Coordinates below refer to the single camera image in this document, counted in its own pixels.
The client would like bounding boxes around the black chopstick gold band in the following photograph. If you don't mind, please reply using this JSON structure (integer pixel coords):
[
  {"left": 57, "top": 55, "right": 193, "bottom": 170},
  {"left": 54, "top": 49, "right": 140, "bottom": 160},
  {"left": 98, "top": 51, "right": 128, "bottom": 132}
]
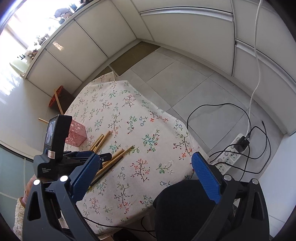
[{"left": 90, "top": 157, "right": 123, "bottom": 187}]

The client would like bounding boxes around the pink perforated utensil holder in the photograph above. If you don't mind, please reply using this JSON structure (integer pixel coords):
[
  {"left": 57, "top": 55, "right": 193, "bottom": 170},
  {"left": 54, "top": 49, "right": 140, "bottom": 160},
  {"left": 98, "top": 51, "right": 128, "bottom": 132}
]
[{"left": 65, "top": 120, "right": 87, "bottom": 147}]

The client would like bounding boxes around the person's left hand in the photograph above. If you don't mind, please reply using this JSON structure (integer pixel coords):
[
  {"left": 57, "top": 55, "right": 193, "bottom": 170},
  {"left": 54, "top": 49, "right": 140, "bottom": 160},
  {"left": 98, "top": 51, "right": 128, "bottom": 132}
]
[{"left": 20, "top": 175, "right": 37, "bottom": 207}]

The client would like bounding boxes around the white power strip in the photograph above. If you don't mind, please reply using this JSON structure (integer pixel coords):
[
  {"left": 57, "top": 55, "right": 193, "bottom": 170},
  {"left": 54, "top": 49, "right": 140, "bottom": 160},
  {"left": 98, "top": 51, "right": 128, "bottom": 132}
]
[{"left": 209, "top": 133, "right": 243, "bottom": 175}]

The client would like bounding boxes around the black charger plug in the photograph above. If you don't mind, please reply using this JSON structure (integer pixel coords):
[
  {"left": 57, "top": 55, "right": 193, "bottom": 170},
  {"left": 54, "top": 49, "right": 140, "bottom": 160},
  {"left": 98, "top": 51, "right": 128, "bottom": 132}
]
[{"left": 234, "top": 136, "right": 249, "bottom": 153}]

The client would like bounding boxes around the red and brown trash bin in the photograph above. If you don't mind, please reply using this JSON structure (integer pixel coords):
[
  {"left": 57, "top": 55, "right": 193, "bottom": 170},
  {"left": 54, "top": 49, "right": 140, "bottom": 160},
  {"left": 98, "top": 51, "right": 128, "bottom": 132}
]
[{"left": 49, "top": 85, "right": 75, "bottom": 113}]

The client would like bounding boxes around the floral tablecloth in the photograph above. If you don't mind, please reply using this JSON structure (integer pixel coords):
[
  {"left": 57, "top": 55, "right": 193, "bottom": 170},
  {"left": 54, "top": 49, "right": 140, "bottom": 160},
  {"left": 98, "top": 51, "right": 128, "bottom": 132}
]
[{"left": 64, "top": 73, "right": 201, "bottom": 235}]

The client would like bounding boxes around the cream knit sleeve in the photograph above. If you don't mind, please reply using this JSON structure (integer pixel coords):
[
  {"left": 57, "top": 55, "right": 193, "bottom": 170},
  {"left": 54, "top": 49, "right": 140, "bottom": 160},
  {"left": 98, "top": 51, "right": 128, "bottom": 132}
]
[{"left": 13, "top": 197, "right": 25, "bottom": 240}]

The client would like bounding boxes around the brown floor mat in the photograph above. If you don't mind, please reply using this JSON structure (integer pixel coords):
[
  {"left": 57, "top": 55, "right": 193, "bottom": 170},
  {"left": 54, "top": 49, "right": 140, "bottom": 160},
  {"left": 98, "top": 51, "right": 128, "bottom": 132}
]
[{"left": 95, "top": 42, "right": 159, "bottom": 78}]

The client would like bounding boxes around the black cable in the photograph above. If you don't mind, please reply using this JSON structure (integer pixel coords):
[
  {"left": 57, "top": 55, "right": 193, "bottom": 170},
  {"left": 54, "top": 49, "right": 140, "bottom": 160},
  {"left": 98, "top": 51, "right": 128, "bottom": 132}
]
[{"left": 186, "top": 102, "right": 272, "bottom": 181}]

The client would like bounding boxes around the white cable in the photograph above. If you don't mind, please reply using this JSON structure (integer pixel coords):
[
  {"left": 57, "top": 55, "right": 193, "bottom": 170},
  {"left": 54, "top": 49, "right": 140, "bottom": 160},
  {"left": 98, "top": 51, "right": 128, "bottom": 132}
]
[{"left": 245, "top": 0, "right": 263, "bottom": 137}]

